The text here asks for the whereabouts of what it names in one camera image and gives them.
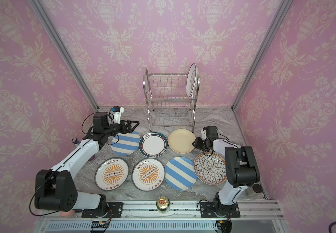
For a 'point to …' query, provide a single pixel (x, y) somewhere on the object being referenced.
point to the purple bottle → (76, 142)
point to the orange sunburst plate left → (111, 174)
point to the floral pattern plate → (210, 170)
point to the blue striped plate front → (181, 174)
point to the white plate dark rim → (193, 79)
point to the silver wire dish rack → (168, 103)
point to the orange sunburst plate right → (148, 174)
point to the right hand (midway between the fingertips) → (196, 143)
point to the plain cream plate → (180, 141)
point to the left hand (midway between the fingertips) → (134, 123)
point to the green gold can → (163, 204)
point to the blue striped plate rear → (126, 144)
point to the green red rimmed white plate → (153, 144)
